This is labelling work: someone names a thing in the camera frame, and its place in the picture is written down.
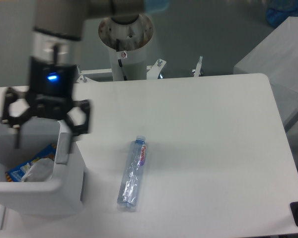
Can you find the blue object at top right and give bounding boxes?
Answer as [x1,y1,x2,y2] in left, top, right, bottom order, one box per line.
[266,0,298,28]

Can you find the clear plastic water bottle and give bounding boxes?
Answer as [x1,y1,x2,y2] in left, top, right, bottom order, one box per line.
[117,135,148,209]

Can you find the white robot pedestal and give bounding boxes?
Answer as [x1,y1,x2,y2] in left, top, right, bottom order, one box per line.
[98,14,153,69]

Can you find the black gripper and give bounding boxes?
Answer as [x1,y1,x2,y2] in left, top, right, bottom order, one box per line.
[0,57,91,154]

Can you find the white trash can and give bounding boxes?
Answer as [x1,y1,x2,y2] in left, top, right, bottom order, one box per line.
[0,118,87,215]

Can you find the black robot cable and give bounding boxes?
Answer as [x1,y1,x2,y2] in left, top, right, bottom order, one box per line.
[115,38,128,81]

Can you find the white covered side table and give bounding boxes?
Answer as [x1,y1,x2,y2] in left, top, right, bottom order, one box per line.
[233,17,298,131]

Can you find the blue snack wrapper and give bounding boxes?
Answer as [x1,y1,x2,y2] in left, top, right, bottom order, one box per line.
[5,144,57,182]

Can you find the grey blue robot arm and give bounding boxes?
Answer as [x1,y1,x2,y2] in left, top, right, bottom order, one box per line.
[1,0,169,148]

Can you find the white plastic bag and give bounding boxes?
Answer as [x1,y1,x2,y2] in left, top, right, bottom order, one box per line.
[21,158,54,182]

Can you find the white pedestal base frame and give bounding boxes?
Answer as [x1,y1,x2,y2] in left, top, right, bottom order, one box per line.
[75,56,204,84]

